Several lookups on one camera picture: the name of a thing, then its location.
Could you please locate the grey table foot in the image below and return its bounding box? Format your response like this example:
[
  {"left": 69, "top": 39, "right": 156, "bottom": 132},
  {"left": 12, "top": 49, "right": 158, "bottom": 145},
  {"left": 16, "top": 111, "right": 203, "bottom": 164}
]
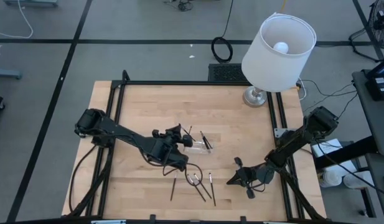
[
  {"left": 0, "top": 70, "right": 23, "bottom": 80},
  {"left": 2, "top": 0, "right": 59, "bottom": 8}
]

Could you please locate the clear acrylic brush organizer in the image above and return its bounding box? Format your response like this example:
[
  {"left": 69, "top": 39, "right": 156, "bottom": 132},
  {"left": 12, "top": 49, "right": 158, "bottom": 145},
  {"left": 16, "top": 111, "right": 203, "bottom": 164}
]
[{"left": 182, "top": 140, "right": 213, "bottom": 156}]

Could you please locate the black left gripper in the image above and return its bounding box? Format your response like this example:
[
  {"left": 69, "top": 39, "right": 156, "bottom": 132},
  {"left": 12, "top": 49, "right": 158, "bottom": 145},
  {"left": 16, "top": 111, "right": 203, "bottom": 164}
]
[{"left": 157, "top": 123, "right": 194, "bottom": 170}]

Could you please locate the black floor vent grille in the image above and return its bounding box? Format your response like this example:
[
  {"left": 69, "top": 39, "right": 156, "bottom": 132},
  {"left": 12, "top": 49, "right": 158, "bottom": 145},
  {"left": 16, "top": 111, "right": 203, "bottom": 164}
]
[{"left": 207, "top": 63, "right": 249, "bottom": 83}]

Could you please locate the black aluminium table frame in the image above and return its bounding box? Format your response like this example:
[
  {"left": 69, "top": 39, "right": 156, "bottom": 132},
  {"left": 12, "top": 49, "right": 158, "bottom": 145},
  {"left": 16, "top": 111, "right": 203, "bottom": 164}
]
[{"left": 62, "top": 70, "right": 328, "bottom": 224}]

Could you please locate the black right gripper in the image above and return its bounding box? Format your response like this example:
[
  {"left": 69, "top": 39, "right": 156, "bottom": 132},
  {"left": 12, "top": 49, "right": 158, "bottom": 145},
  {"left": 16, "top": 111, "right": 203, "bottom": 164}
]
[{"left": 227, "top": 157, "right": 269, "bottom": 200}]

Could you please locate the black computer box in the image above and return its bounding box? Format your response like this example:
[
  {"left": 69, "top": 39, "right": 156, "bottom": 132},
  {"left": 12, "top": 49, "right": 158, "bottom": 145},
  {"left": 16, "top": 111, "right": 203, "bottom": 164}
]
[{"left": 364, "top": 55, "right": 384, "bottom": 101}]

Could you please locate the grey side table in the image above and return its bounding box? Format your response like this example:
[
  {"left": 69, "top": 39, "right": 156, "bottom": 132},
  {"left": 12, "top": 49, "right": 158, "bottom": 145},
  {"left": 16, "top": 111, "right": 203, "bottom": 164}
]
[{"left": 351, "top": 70, "right": 384, "bottom": 224}]

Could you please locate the white paper towel roll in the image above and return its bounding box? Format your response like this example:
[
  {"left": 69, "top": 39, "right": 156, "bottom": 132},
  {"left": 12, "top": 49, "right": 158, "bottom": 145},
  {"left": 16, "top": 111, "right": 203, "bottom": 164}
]
[
  {"left": 342, "top": 170, "right": 373, "bottom": 190},
  {"left": 321, "top": 163, "right": 344, "bottom": 188}
]

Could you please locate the white shade silver table lamp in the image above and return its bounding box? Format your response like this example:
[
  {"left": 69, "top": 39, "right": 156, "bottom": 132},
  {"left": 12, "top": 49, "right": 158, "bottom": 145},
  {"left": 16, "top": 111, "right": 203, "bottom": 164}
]
[{"left": 241, "top": 12, "right": 317, "bottom": 108}]

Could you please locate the black cable bundle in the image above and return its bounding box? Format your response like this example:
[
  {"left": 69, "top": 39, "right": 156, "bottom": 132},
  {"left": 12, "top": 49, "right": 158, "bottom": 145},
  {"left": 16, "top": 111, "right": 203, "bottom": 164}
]
[{"left": 162, "top": 0, "right": 194, "bottom": 12}]

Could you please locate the black coiled floor cable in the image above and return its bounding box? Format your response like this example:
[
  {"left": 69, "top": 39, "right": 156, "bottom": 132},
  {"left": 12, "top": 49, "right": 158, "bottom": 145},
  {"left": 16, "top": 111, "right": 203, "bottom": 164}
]
[{"left": 210, "top": 0, "right": 235, "bottom": 64}]

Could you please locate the white box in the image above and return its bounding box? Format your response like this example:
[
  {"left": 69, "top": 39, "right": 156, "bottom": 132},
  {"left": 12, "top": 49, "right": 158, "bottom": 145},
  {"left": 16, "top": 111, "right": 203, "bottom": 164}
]
[{"left": 310, "top": 138, "right": 344, "bottom": 159}]

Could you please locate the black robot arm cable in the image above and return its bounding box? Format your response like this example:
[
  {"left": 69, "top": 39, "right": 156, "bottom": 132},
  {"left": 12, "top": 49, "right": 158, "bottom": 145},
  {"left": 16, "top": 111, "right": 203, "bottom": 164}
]
[{"left": 68, "top": 141, "right": 205, "bottom": 216}]

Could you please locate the white floor cable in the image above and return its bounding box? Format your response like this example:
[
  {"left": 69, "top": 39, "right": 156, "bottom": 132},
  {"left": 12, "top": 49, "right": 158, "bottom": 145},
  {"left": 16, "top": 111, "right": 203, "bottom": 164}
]
[{"left": 0, "top": 0, "right": 34, "bottom": 40}]

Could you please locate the black floor fan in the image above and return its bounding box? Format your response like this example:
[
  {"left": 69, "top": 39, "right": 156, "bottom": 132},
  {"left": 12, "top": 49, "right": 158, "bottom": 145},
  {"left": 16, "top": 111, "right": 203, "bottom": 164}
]
[{"left": 348, "top": 0, "right": 384, "bottom": 62}]

